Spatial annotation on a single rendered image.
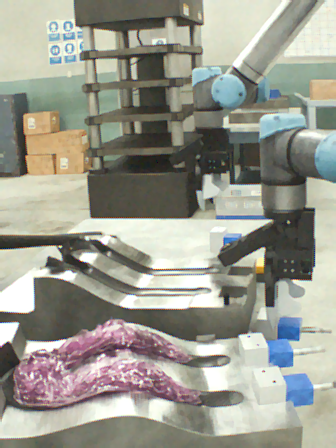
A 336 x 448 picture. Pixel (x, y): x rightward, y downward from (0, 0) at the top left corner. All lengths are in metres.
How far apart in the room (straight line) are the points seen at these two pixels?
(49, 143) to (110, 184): 2.78
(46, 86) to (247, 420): 7.59
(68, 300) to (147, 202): 4.04
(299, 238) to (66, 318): 0.44
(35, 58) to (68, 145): 1.38
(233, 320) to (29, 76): 7.45
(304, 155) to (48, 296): 0.52
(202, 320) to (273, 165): 0.29
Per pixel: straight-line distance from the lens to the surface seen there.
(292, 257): 0.95
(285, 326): 1.02
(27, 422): 0.75
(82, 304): 1.04
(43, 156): 7.83
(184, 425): 0.72
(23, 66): 8.31
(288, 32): 1.29
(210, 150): 1.50
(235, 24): 7.45
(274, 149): 0.91
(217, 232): 1.53
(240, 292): 1.06
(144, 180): 5.03
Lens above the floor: 1.28
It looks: 15 degrees down
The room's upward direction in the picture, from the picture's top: 4 degrees counter-clockwise
